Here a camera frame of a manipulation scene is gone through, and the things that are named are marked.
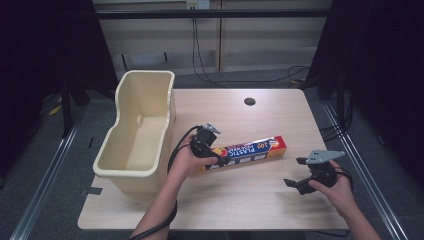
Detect black wall cable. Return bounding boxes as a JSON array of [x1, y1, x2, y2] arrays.
[[191, 17, 312, 90]]

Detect black curtain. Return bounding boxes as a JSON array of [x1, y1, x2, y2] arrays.
[[304, 0, 424, 188], [0, 0, 118, 179]]

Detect black metal stand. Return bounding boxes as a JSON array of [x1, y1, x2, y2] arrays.
[[59, 78, 74, 138]]

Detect black horizontal bar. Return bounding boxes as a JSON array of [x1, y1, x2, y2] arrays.
[[94, 9, 334, 20]]

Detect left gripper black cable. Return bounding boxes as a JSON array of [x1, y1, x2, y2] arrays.
[[129, 124, 203, 240]]

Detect white power outlet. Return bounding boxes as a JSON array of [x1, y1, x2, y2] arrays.
[[185, 0, 211, 10]]

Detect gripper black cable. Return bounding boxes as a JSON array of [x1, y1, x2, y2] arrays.
[[129, 124, 203, 240], [334, 166, 354, 192]]

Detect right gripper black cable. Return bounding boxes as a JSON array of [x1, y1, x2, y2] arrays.
[[334, 166, 354, 192]]

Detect metal floor rail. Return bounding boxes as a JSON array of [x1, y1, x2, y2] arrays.
[[320, 99, 410, 240], [9, 99, 88, 240]]

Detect person's right hand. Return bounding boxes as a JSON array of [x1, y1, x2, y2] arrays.
[[307, 159, 358, 218]]

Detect person's left hand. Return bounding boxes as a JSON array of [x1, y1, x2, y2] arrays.
[[167, 133, 220, 184]]

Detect cream plastic bin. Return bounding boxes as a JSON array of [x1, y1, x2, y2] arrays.
[[92, 69, 177, 196]]

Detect plastic wrap box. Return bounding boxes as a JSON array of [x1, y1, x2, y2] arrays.
[[196, 134, 288, 174]]

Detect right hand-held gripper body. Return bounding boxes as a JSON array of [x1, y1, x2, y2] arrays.
[[296, 149, 346, 196]]

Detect black floor cables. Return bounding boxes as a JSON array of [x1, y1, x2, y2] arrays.
[[319, 99, 354, 143]]

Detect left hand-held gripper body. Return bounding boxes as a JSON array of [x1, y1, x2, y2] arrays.
[[189, 123, 222, 158]]

